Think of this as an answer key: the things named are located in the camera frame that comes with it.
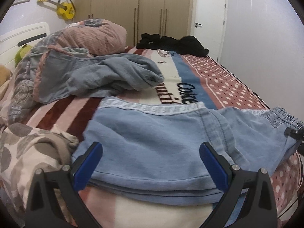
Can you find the green plush toy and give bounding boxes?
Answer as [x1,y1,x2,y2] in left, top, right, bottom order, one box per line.
[15,45,32,67]

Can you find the black clothes pile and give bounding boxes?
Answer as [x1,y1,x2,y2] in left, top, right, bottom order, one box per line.
[136,33,209,57]

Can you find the pink grey striped quilt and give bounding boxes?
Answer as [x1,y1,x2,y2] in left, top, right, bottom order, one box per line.
[0,18,165,125]

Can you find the white door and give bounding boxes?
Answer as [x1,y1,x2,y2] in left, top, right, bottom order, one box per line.
[189,0,228,63]

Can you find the white bed headboard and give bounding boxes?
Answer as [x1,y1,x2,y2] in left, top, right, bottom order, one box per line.
[0,22,50,72]

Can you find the light blue denim pants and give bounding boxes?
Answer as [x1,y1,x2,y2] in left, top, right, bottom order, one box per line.
[71,97,304,206]

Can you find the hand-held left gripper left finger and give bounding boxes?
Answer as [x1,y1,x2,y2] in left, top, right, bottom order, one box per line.
[25,142,104,228]

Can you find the beige grey spotted cloth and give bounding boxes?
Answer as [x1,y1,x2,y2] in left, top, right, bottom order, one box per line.
[0,123,80,219]

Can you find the printed striped dotted blanket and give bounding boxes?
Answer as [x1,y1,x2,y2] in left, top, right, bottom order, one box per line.
[0,46,304,228]

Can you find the beige wooden wardrobe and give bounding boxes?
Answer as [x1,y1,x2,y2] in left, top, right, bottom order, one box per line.
[72,0,194,48]

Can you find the yellow guitar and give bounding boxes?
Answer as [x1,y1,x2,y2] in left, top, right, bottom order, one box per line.
[37,0,76,21]

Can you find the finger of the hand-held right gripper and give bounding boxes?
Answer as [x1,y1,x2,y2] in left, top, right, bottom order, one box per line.
[285,127,304,154]

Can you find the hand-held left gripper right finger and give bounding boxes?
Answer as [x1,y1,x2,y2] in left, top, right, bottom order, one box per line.
[199,142,278,228]

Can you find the brown plush toy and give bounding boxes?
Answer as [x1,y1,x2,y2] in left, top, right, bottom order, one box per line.
[0,65,12,87]

